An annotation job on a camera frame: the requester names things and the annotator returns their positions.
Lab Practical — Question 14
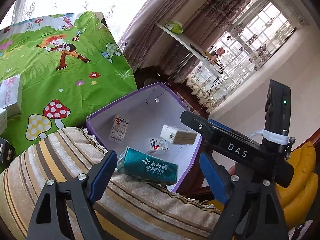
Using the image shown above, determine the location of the purple cardboard box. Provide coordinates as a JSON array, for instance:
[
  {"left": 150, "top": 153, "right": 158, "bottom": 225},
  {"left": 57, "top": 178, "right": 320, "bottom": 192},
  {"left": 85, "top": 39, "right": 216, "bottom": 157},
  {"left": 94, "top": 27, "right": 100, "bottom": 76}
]
[{"left": 86, "top": 82, "right": 201, "bottom": 192}]

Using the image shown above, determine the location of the teal toothpaste box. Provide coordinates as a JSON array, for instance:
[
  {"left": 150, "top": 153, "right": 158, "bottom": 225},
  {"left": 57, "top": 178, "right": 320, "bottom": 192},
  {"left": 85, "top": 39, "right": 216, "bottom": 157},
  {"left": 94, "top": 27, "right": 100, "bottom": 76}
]
[{"left": 117, "top": 147, "right": 178, "bottom": 185}]

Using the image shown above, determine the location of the pink figurine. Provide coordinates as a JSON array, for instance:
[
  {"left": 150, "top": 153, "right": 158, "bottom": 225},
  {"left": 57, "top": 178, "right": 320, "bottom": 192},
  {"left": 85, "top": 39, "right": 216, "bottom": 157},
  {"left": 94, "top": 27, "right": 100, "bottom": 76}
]
[{"left": 216, "top": 47, "right": 225, "bottom": 57}]

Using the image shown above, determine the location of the mauve floral curtain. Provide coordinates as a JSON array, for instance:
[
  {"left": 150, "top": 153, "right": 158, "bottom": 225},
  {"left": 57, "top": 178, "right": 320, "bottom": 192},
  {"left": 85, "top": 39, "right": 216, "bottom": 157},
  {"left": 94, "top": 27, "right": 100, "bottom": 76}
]
[{"left": 119, "top": 0, "right": 251, "bottom": 75}]

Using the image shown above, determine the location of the green cartoon tablecloth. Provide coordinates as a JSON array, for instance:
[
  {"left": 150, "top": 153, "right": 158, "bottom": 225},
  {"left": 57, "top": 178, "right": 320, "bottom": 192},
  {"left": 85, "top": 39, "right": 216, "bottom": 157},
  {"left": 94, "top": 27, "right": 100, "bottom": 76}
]
[{"left": 1, "top": 11, "right": 137, "bottom": 154}]

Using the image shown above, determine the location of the yellow cushion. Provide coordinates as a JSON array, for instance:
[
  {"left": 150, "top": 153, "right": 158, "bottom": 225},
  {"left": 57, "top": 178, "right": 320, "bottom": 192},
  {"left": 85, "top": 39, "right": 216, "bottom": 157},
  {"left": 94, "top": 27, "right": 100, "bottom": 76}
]
[{"left": 277, "top": 142, "right": 318, "bottom": 230}]

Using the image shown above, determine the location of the black cable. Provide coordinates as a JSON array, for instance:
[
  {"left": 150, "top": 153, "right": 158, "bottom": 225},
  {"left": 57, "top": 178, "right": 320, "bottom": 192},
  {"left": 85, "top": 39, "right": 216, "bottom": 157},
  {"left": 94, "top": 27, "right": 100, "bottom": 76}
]
[{"left": 195, "top": 45, "right": 226, "bottom": 113}]

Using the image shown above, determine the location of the striped sofa cushion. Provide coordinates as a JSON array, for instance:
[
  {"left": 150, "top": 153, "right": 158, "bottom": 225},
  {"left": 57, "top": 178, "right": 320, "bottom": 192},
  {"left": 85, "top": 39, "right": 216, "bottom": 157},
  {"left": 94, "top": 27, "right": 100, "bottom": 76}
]
[{"left": 1, "top": 127, "right": 220, "bottom": 239}]

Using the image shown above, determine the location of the white pink-print box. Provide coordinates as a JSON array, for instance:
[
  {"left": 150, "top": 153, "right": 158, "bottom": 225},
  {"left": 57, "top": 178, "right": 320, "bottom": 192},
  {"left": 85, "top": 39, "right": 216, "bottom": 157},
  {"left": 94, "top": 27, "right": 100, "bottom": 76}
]
[{"left": 0, "top": 74, "right": 23, "bottom": 118}]

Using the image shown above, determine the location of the black product box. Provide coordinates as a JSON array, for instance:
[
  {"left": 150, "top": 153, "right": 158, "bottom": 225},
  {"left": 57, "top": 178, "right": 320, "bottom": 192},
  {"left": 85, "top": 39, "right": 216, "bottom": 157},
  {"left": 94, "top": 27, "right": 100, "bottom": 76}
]
[{"left": 0, "top": 138, "right": 15, "bottom": 166}]

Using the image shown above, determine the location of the person's right hand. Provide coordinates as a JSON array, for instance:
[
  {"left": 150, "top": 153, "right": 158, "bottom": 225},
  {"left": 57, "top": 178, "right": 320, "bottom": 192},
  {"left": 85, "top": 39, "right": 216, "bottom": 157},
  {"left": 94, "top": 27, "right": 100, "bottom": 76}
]
[{"left": 228, "top": 165, "right": 236, "bottom": 176}]

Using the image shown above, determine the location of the green tissue pack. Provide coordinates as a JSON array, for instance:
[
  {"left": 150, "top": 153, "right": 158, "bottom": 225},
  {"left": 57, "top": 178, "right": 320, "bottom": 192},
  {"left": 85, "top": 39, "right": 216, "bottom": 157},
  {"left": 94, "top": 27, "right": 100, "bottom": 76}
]
[{"left": 165, "top": 21, "right": 183, "bottom": 35}]

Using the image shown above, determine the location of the white printed cube box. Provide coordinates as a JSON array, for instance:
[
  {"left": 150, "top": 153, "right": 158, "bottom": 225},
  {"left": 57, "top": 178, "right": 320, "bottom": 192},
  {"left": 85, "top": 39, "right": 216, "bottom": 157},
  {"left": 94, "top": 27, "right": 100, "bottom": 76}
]
[{"left": 0, "top": 108, "right": 7, "bottom": 134}]

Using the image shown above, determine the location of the white beige small box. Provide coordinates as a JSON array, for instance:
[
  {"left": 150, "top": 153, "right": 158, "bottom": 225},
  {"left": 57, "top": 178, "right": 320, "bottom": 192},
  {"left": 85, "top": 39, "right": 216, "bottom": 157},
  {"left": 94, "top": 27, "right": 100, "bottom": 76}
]
[{"left": 160, "top": 125, "right": 197, "bottom": 145}]

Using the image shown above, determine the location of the red white medicine box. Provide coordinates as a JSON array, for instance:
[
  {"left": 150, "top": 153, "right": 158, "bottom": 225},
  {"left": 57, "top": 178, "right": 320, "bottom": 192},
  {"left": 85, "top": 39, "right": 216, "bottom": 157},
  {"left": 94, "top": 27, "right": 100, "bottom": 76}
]
[
  {"left": 108, "top": 115, "right": 129, "bottom": 143},
  {"left": 146, "top": 138, "right": 169, "bottom": 154}
]

